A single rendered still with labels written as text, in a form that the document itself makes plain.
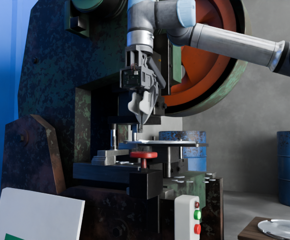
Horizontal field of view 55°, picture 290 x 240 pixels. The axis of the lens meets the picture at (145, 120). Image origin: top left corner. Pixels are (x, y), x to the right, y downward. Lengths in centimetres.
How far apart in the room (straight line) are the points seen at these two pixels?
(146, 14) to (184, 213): 56
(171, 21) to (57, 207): 74
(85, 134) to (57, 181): 22
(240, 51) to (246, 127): 352
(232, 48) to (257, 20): 379
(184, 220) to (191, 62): 93
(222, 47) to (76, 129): 64
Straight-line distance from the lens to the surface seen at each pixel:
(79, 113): 118
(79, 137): 117
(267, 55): 91
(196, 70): 151
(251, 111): 439
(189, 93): 146
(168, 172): 108
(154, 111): 111
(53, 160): 115
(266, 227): 158
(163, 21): 81
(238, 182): 446
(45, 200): 115
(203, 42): 91
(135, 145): 111
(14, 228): 129
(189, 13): 80
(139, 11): 82
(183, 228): 84
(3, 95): 210
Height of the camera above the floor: 80
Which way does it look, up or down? 4 degrees up
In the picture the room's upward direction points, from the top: straight up
